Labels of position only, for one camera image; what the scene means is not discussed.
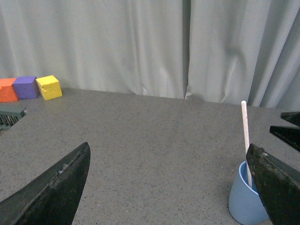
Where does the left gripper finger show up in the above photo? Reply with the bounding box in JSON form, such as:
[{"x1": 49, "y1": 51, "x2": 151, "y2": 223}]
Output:
[
  {"x1": 281, "y1": 112, "x2": 300, "y2": 127},
  {"x1": 270, "y1": 126, "x2": 300, "y2": 151}
]

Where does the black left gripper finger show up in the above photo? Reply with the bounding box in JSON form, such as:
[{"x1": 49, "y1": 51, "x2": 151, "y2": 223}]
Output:
[
  {"x1": 0, "y1": 142, "x2": 90, "y2": 225},
  {"x1": 246, "y1": 144, "x2": 300, "y2": 225}
]

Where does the white speckled chopstick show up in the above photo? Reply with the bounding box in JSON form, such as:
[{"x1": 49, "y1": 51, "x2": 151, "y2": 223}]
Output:
[{"x1": 241, "y1": 100, "x2": 252, "y2": 188}]

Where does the light blue cup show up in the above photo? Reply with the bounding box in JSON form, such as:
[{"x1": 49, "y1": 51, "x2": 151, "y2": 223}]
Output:
[{"x1": 228, "y1": 161, "x2": 269, "y2": 225}]

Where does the grey-green vented box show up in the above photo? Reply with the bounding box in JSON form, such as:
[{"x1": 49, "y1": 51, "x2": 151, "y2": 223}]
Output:
[{"x1": 0, "y1": 104, "x2": 26, "y2": 131}]

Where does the grey curtain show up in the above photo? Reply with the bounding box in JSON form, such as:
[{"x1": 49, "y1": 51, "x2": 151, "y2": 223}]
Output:
[{"x1": 0, "y1": 0, "x2": 300, "y2": 111}]

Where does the yellow foam cube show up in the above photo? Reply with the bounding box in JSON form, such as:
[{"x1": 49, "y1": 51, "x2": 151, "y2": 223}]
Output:
[{"x1": 36, "y1": 75, "x2": 62, "y2": 101}]

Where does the orange foam cube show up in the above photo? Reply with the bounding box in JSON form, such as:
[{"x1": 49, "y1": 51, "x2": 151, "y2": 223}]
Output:
[{"x1": 0, "y1": 78, "x2": 19, "y2": 103}]

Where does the purple foam cube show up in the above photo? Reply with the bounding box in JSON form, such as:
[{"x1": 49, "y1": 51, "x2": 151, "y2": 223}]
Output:
[{"x1": 13, "y1": 76, "x2": 40, "y2": 99}]

